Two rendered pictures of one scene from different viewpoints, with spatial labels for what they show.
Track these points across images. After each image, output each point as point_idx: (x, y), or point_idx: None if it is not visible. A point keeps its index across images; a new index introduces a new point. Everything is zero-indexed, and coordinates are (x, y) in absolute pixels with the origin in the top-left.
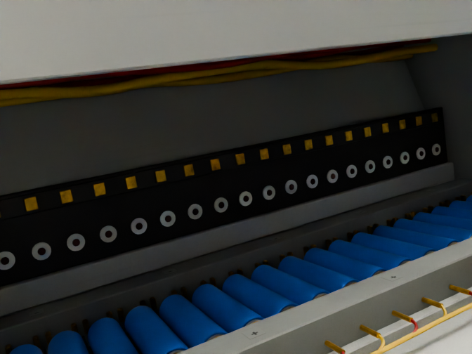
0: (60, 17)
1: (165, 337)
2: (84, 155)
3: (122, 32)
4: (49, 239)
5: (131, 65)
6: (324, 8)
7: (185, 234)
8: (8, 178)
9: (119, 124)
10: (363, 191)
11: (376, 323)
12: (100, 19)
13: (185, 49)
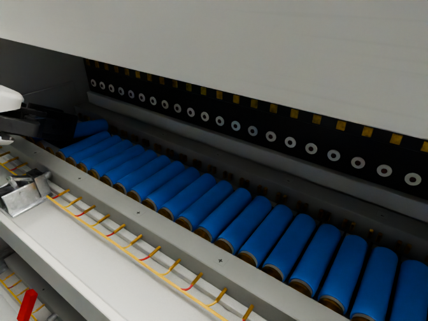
0: (62, 23)
1: (144, 183)
2: None
3: (83, 37)
4: (181, 104)
5: (88, 57)
6: (199, 50)
7: (244, 140)
8: None
9: None
10: (411, 202)
11: (189, 267)
12: (74, 27)
13: (109, 56)
